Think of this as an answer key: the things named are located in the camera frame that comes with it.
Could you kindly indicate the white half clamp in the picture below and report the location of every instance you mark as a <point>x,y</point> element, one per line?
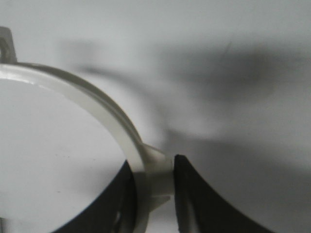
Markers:
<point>152,170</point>

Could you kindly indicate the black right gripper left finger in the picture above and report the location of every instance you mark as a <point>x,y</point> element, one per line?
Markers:
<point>113,211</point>

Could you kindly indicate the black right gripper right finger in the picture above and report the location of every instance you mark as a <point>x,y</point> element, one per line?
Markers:
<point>200,209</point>

